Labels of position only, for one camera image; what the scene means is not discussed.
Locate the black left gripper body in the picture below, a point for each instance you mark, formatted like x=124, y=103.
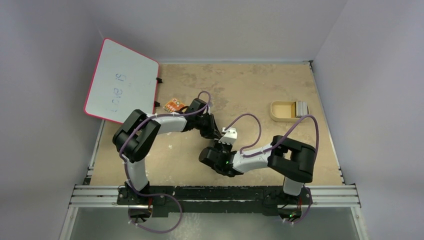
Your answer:
x=204, y=124

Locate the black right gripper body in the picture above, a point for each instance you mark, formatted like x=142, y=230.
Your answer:
x=220, y=148

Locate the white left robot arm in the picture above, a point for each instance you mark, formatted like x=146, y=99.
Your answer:
x=135, y=138

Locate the orange circuit board card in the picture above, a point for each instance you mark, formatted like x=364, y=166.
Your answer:
x=173, y=105

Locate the beige oval tray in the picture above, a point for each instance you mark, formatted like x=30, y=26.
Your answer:
x=282, y=111

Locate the pink framed whiteboard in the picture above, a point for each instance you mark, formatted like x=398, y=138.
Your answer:
x=123, y=80

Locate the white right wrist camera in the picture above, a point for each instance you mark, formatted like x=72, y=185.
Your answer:
x=229, y=136

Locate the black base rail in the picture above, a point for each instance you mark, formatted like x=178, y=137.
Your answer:
x=265, y=200

